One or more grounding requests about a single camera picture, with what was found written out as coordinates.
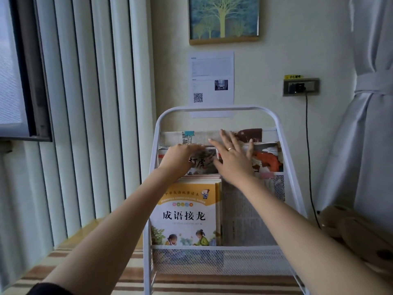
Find white printed paper notice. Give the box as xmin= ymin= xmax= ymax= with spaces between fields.
xmin=188 ymin=51 xmax=235 ymax=119

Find white curtain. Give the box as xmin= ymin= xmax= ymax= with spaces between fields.
xmin=316 ymin=0 xmax=393 ymax=234

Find person's right hand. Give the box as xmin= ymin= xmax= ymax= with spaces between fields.
xmin=208 ymin=129 xmax=255 ymax=187

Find yellow children's book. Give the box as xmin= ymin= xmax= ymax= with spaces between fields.
xmin=150 ymin=179 xmax=220 ymax=247

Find white metal mesh book rack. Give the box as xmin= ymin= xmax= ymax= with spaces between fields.
xmin=143 ymin=105 xmax=311 ymax=295

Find clipped bundle of papers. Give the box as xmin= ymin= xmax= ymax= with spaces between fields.
xmin=160 ymin=130 xmax=223 ymax=148

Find picture book with black lettering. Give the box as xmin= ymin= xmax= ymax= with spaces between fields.
xmin=184 ymin=149 xmax=219 ymax=176

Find dark window frame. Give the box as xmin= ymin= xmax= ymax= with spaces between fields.
xmin=0 ymin=0 xmax=53 ymax=142

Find book with brown cover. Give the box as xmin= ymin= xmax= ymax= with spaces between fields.
xmin=229 ymin=128 xmax=263 ymax=143

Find person's right forearm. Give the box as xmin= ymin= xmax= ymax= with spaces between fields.
xmin=224 ymin=176 xmax=393 ymax=295

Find framed tree painting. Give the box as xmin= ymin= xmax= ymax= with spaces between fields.
xmin=188 ymin=0 xmax=261 ymax=46

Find person's left hand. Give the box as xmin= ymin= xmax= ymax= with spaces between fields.
xmin=158 ymin=143 xmax=205 ymax=182

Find person's left forearm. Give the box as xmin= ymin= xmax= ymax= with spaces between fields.
xmin=43 ymin=167 xmax=185 ymax=295

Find magazine with orange picture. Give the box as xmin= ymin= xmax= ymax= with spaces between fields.
xmin=243 ymin=142 xmax=283 ymax=174

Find black power cable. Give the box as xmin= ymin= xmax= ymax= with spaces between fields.
xmin=304 ymin=92 xmax=322 ymax=229

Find white curtain tieback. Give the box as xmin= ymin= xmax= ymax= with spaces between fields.
xmin=354 ymin=70 xmax=393 ymax=96

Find white vertical blinds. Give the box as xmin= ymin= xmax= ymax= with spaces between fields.
xmin=17 ymin=0 xmax=155 ymax=269

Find brown striped rug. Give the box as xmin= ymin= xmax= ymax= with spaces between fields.
xmin=0 ymin=246 xmax=305 ymax=295

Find black sleeve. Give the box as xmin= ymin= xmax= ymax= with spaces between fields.
xmin=26 ymin=283 xmax=75 ymax=295

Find folded newspaper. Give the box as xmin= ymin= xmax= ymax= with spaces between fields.
xmin=222 ymin=177 xmax=279 ymax=247

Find tan plush toy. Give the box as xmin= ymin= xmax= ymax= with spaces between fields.
xmin=319 ymin=205 xmax=393 ymax=283

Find stack of thin books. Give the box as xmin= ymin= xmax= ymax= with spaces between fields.
xmin=173 ymin=174 xmax=223 ymax=247

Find grey wall socket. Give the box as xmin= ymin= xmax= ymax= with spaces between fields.
xmin=283 ymin=78 xmax=320 ymax=97

